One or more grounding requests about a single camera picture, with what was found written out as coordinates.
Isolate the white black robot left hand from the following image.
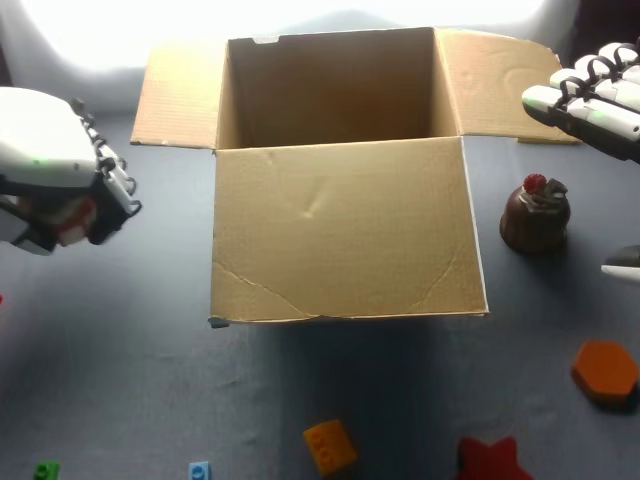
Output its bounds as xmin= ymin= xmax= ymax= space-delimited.
xmin=0 ymin=87 xmax=144 ymax=259

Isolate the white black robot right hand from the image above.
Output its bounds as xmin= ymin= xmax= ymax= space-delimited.
xmin=520 ymin=42 xmax=640 ymax=282

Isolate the chocolate cupcake toy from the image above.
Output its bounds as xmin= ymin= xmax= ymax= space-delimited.
xmin=498 ymin=173 xmax=572 ymax=256

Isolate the white cardboard box with flaps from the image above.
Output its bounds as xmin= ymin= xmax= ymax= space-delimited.
xmin=130 ymin=25 xmax=584 ymax=331

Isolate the grey table cloth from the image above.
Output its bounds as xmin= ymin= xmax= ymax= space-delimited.
xmin=0 ymin=84 xmax=640 ymax=480

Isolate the orange hexagon block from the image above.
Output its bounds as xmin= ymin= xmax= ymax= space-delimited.
xmin=571 ymin=339 xmax=640 ymax=407

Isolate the red star block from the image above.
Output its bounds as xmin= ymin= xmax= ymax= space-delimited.
xmin=455 ymin=435 xmax=536 ymax=480

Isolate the orange-yellow toy brick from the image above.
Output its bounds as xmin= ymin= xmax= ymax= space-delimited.
xmin=302 ymin=419 xmax=359 ymax=477

